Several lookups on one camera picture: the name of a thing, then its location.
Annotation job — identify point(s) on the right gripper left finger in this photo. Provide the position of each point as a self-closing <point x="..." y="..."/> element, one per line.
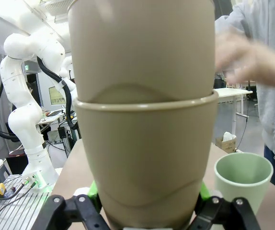
<point x="80" y="208"/>

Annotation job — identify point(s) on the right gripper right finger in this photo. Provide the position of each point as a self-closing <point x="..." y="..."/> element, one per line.
<point x="223" y="213"/>

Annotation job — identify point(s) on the green plastic cup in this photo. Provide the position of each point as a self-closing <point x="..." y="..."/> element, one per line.
<point x="243" y="191"/>

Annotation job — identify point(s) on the brown plastic cup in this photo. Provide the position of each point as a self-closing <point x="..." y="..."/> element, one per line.
<point x="140" y="48"/>
<point x="147" y="148"/>

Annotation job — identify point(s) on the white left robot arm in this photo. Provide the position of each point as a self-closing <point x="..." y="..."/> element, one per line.
<point x="25" y="115"/>

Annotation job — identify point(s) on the person's left hand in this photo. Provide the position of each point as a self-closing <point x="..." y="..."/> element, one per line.
<point x="247" y="60"/>

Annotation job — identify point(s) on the cardboard box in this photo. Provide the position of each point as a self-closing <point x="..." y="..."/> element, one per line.
<point x="226" y="146"/>

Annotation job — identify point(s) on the small black box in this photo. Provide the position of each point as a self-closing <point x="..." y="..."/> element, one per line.
<point x="62" y="132"/>

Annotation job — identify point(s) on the person in grey hoodie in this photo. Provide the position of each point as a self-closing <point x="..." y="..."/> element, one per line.
<point x="274" y="115"/>

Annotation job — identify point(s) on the white desk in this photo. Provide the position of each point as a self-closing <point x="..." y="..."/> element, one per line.
<point x="231" y="92"/>

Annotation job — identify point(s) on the person with dark hair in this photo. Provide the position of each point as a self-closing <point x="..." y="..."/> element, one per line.
<point x="29" y="87"/>

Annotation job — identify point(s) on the aluminium slotted base plate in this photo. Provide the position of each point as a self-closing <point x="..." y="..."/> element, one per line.
<point x="20" y="210"/>

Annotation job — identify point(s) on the yellowish wall poster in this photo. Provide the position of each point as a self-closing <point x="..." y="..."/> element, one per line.
<point x="56" y="95"/>

